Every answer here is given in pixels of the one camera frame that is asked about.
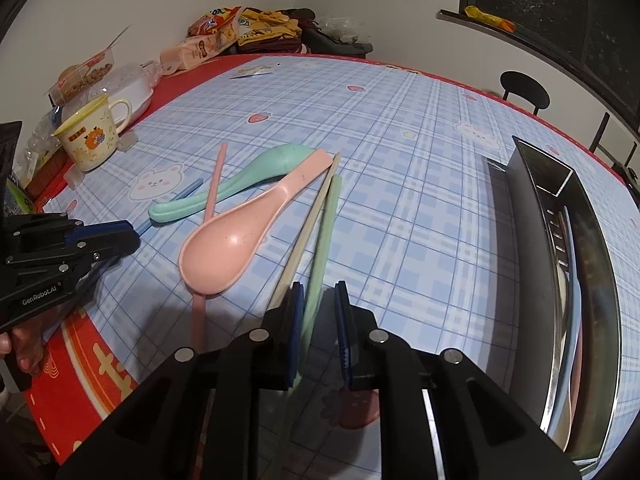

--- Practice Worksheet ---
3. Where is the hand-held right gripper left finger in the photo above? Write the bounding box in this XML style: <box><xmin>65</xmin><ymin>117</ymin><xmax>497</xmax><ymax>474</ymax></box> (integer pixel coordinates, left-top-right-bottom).
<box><xmin>55</xmin><ymin>281</ymin><xmax>306</xmax><ymax>480</ymax></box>

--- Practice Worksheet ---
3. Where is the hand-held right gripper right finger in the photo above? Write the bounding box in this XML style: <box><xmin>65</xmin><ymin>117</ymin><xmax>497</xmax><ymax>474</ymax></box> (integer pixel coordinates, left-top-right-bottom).
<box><xmin>334</xmin><ymin>280</ymin><xmax>583</xmax><ymax>480</ymax></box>

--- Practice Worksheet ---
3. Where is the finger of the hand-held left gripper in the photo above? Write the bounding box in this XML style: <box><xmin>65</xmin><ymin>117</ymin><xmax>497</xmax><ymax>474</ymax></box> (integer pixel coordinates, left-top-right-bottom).
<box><xmin>6</xmin><ymin>230</ymin><xmax>142</xmax><ymax>306</ymax></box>
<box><xmin>5</xmin><ymin>212</ymin><xmax>135</xmax><ymax>255</ymax></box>

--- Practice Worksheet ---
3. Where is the green chopstick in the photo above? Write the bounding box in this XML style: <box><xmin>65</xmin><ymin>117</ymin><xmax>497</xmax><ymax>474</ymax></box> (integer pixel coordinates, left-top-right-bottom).
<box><xmin>295</xmin><ymin>174</ymin><xmax>343</xmax><ymax>391</ymax></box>

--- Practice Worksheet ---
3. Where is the pink spoon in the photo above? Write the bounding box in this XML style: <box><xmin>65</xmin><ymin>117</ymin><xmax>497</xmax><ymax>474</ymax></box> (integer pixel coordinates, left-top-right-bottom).
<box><xmin>178</xmin><ymin>149</ymin><xmax>335</xmax><ymax>296</ymax></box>

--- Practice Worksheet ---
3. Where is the beige chopstick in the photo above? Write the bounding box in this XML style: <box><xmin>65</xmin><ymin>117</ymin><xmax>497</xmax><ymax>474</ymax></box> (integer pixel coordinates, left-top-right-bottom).
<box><xmin>267</xmin><ymin>152</ymin><xmax>343</xmax><ymax>311</ymax></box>

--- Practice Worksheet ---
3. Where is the pink chopstick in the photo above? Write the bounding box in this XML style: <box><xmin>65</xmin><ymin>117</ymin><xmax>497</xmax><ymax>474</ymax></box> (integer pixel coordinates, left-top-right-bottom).
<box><xmin>191</xmin><ymin>142</ymin><xmax>229</xmax><ymax>356</ymax></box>

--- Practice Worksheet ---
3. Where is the green spoon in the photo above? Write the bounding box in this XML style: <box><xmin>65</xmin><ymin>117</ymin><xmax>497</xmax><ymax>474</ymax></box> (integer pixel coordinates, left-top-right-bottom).
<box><xmin>148</xmin><ymin>143</ymin><xmax>321</xmax><ymax>224</ymax></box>

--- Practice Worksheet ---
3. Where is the steel utensil box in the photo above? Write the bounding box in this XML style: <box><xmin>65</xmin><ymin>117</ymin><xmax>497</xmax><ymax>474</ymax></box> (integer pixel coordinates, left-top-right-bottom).
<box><xmin>487</xmin><ymin>135</ymin><xmax>623</xmax><ymax>466</ymax></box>

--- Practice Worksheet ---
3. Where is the person's left hand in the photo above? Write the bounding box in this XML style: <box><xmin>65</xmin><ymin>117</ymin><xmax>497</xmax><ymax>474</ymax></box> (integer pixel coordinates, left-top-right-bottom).
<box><xmin>0</xmin><ymin>320</ymin><xmax>48</xmax><ymax>378</ymax></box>

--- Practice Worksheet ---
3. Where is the yellow printed cup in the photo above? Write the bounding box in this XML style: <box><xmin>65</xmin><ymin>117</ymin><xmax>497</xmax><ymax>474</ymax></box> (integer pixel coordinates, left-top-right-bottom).
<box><xmin>54</xmin><ymin>94</ymin><xmax>133</xmax><ymax>173</ymax></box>

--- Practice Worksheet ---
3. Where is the clear plastic container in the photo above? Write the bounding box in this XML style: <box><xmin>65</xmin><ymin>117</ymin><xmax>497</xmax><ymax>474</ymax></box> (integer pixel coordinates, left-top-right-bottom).
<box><xmin>87</xmin><ymin>61</ymin><xmax>163</xmax><ymax>117</ymax></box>

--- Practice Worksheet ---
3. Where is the clear box of nuts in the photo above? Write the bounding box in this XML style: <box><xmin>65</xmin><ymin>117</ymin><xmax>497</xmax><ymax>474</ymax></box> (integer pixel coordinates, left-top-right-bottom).
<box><xmin>46</xmin><ymin>25</ymin><xmax>133</xmax><ymax>107</ymax></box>

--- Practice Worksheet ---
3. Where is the plaid printed tablecloth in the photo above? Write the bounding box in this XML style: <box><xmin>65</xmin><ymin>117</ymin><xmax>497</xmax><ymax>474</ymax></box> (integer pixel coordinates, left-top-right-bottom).
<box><xmin>22</xmin><ymin>52</ymin><xmax>640</xmax><ymax>480</ymax></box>

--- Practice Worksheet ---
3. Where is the pink snack packet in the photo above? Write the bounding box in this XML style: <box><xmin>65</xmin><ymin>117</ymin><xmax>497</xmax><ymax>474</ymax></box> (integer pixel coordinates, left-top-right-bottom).
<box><xmin>160</xmin><ymin>24</ymin><xmax>240</xmax><ymax>75</ymax></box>

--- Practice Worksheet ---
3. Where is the orange snack packet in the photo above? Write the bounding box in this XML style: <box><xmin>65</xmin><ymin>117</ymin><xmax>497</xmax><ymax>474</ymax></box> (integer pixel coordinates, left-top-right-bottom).
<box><xmin>187</xmin><ymin>6</ymin><xmax>244</xmax><ymax>38</ymax></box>

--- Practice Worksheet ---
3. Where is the yellow printed garment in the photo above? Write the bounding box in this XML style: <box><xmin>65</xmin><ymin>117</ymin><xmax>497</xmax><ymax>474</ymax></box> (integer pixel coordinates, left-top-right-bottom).
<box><xmin>236</xmin><ymin>7</ymin><xmax>301</xmax><ymax>48</ymax></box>

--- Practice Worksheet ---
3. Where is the clear plastic bag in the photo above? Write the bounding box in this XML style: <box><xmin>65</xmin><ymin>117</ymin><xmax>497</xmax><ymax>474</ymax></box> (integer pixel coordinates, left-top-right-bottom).
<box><xmin>317</xmin><ymin>16</ymin><xmax>372</xmax><ymax>43</ymax></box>

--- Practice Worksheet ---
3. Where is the black round-back chair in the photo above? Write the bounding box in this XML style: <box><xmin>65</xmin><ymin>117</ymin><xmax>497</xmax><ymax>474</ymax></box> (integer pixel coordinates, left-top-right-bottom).
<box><xmin>500</xmin><ymin>71</ymin><xmax>551</xmax><ymax>117</ymax></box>

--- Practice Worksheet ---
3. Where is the black metal rack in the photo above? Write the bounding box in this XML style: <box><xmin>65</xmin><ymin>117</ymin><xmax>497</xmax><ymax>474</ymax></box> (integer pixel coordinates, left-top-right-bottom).
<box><xmin>589</xmin><ymin>112</ymin><xmax>640</xmax><ymax>186</ymax></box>

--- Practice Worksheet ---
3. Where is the yellow snack packet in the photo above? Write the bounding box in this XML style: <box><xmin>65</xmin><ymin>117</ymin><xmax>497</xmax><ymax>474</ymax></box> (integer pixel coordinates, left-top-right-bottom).
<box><xmin>464</xmin><ymin>5</ymin><xmax>516</xmax><ymax>32</ymax></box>

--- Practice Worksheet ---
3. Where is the dark window sill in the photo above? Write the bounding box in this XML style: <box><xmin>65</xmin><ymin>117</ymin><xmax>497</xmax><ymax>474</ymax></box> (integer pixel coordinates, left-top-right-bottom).
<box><xmin>437</xmin><ymin>8</ymin><xmax>640</xmax><ymax>133</ymax></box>

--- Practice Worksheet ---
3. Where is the dark window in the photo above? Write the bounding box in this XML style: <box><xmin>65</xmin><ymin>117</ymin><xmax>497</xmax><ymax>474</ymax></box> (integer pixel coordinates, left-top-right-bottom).
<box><xmin>460</xmin><ymin>0</ymin><xmax>640</xmax><ymax>126</ymax></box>

